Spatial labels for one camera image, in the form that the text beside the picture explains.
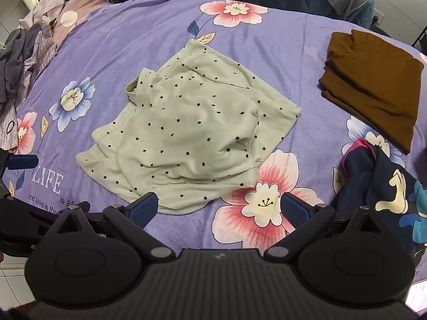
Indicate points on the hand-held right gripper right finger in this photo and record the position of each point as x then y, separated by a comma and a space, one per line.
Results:
293, 211

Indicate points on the pale green polka dot shirt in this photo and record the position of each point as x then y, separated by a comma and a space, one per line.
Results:
200, 123

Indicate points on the folded brown garment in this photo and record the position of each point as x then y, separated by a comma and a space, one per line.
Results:
373, 83

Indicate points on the dark grey garment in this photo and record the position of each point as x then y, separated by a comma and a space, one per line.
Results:
13, 60

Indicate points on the purple floral bedsheet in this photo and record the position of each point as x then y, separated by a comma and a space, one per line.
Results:
133, 40

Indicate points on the navy printed garment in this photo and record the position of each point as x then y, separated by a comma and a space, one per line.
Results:
377, 180

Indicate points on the wall socket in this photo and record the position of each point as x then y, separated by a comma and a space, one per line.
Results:
378, 15

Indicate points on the pink patterned blanket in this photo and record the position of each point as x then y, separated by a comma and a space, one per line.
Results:
80, 11

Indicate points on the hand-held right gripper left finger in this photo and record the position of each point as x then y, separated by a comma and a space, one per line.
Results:
146, 208

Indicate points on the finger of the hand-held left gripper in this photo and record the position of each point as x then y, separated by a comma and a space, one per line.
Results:
40, 208
23, 162

